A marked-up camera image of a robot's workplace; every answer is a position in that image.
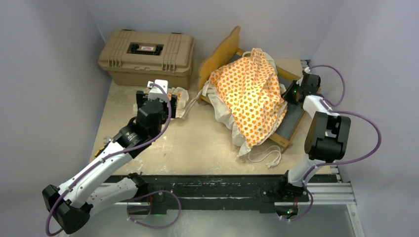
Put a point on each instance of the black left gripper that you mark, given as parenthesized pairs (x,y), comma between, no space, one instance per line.
(140,98)

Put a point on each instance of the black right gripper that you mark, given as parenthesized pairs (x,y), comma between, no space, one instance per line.
(286,96)

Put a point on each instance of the orange patterned white blanket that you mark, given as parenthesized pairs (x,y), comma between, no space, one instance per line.
(246,98)

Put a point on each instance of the wooden pet bed frame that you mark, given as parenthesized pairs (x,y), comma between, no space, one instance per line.
(225,53)

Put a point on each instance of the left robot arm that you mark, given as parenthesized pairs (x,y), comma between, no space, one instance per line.
(71,204)

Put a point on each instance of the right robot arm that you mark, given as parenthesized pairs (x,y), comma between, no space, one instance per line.
(326,140)

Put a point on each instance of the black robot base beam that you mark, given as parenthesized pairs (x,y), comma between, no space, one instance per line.
(263,193)

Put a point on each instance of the small orange patterned pillow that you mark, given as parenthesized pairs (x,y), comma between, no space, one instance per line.
(183,98)

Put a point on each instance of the silver open-end wrench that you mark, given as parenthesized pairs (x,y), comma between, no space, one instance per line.
(108,139)

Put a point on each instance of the tan plastic tool case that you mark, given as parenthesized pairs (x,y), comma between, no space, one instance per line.
(134,58)

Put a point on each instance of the yellow black screwdriver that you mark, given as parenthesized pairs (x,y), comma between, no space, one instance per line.
(99,152)

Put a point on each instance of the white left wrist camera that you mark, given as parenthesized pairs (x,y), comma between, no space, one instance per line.
(158,90)

